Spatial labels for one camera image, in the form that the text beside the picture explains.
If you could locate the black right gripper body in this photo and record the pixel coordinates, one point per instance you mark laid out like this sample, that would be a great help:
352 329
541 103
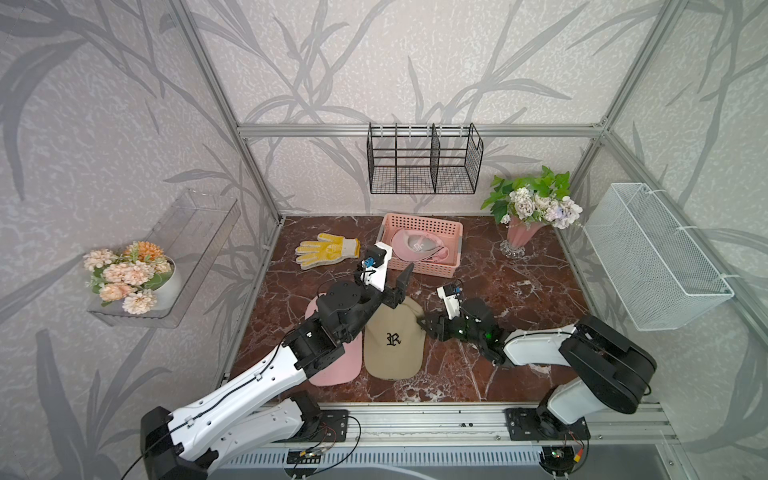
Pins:
455 330

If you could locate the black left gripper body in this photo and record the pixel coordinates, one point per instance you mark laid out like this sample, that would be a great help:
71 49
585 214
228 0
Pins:
388 297

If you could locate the pink baseball cap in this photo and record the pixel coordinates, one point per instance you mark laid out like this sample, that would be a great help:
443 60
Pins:
344 369
419 246

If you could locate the beige baseball cap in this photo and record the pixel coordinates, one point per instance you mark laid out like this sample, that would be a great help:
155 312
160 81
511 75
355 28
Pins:
393 343

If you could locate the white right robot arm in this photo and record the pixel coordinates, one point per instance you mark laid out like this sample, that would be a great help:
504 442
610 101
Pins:
612 372

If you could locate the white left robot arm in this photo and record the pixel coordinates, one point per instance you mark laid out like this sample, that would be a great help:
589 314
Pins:
192 442

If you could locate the pink perforated plastic basket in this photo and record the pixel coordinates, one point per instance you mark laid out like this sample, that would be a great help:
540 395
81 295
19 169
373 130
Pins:
451 232

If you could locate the yellow white work glove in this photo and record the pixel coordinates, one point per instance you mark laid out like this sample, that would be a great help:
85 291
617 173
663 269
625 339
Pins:
326 249

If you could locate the artificial flower bouquet green leaves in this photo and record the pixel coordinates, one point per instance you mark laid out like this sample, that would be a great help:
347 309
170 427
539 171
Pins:
544 199

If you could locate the aluminium back crossbar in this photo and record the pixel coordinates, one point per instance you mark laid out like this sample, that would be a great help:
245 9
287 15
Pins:
253 131

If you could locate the white pot peach flowers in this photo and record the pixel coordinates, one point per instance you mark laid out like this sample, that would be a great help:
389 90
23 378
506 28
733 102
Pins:
139 279

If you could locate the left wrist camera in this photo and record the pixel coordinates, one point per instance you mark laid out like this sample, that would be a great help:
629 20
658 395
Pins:
374 265

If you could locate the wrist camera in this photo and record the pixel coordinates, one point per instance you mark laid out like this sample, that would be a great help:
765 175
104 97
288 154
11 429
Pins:
374 265
451 295

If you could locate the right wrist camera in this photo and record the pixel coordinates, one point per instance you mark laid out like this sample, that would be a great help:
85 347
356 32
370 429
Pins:
451 295

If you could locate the aluminium front rail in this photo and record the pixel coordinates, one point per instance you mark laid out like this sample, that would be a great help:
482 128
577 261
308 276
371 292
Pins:
391 424

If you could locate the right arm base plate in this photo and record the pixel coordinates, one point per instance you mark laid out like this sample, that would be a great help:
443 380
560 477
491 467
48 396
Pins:
528 424

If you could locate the black wire wall basket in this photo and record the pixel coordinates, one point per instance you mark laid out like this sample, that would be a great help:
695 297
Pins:
443 163

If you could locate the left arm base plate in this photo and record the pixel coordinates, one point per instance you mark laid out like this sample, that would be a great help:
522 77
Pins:
330 426

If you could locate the white mesh wall basket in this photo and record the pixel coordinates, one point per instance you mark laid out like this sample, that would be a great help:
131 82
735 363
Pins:
660 273

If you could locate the clear acrylic wall shelf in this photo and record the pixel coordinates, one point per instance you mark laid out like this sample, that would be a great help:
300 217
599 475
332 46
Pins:
192 232

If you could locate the aluminium frame corner post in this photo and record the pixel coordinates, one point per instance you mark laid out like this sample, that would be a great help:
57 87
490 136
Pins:
603 135

